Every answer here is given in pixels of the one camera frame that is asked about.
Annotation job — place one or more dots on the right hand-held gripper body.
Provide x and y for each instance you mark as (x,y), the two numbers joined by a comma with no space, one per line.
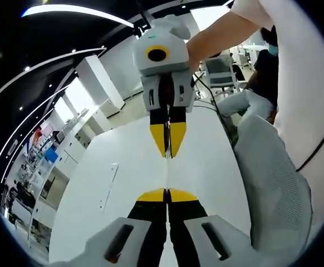
(173,55)

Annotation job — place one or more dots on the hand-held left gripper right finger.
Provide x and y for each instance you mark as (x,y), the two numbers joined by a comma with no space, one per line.
(187,236)

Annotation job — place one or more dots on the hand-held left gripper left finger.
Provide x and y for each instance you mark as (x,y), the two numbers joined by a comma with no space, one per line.
(148,236)

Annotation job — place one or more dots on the clear food packaging bag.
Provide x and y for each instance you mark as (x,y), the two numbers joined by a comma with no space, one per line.
(166,172)

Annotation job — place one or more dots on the white office chair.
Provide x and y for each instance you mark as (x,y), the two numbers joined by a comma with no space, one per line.
(220,71)

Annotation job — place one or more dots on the row of white cabinets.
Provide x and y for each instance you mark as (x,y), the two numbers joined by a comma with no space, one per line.
(67,172)

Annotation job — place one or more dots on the blue box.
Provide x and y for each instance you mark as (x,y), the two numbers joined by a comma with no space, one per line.
(51,155)

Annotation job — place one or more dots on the person's white shirt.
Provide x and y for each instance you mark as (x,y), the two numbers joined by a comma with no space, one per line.
(304,83)

